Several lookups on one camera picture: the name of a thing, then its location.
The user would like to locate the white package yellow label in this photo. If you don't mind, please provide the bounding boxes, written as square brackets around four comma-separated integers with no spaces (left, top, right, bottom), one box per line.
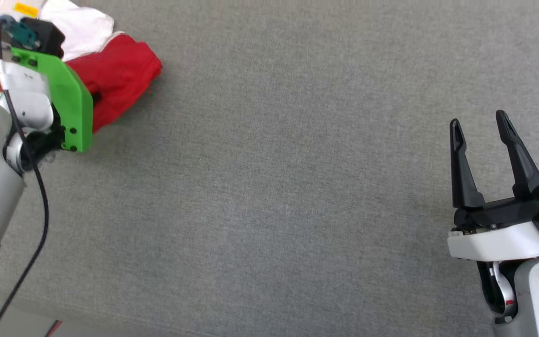
[0,0,48,25]

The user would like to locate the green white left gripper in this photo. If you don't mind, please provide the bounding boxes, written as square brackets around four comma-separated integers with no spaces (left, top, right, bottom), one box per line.
[0,47,94,154]

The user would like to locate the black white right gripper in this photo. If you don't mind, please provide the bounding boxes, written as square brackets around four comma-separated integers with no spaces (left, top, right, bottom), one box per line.
[447,110,539,261]

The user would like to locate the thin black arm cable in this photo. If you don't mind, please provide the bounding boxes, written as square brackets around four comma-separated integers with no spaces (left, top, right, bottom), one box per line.
[0,18,50,337]

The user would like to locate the red and white shirt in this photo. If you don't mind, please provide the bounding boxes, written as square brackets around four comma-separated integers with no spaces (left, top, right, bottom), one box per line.
[40,0,163,135]

